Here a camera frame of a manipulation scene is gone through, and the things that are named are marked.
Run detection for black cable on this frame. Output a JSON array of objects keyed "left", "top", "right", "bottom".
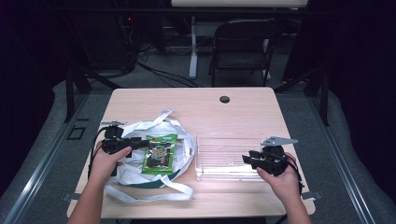
[
  {"left": 274, "top": 150, "right": 306, "bottom": 224},
  {"left": 87, "top": 125, "right": 109, "bottom": 181}
]

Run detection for white table leg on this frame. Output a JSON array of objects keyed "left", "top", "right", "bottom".
[{"left": 188, "top": 15, "right": 200, "bottom": 80}]

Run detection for white tote bag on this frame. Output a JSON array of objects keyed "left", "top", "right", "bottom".
[{"left": 104, "top": 108, "right": 196, "bottom": 203}]

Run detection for clear plastic bin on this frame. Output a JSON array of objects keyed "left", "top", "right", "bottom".
[{"left": 194, "top": 132, "right": 267, "bottom": 183}]

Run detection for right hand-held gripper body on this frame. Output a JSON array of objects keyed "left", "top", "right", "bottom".
[{"left": 254, "top": 135, "right": 299, "bottom": 177}]

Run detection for green snack packet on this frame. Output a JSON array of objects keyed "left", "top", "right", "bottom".
[{"left": 141, "top": 133, "right": 179, "bottom": 175}]

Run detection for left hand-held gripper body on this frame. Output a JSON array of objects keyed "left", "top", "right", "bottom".
[{"left": 99, "top": 120, "right": 140, "bottom": 177}]

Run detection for black floor cables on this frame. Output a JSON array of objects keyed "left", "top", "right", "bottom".
[{"left": 124, "top": 43, "right": 204, "bottom": 89}]

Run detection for person's left hand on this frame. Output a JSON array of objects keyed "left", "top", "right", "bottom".
[{"left": 89, "top": 141, "right": 133, "bottom": 188}]

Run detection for black folding chair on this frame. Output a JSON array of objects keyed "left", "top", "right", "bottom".
[{"left": 208, "top": 18, "right": 284, "bottom": 88}]

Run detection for person's right hand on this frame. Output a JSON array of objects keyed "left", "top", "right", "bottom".
[{"left": 256, "top": 151, "right": 304, "bottom": 206}]

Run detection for black metal stand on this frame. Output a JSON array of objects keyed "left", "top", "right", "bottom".
[
  {"left": 274, "top": 64, "right": 331, "bottom": 127},
  {"left": 63, "top": 62, "right": 122, "bottom": 123}
]

